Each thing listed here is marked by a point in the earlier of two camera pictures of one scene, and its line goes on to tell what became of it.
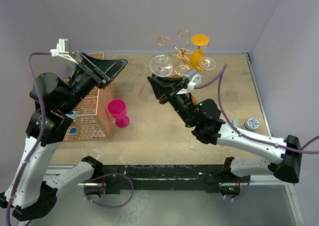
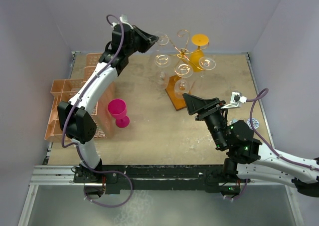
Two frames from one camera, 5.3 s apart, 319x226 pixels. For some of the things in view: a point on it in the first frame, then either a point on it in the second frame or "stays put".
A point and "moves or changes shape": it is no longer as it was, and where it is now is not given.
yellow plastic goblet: [198, 40] stays put
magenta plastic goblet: [117, 108] stays put
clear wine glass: [161, 66] moves or changes shape
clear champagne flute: [145, 92] → [163, 40]
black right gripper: [160, 91] → [194, 104]
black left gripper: [101, 71] → [146, 44]
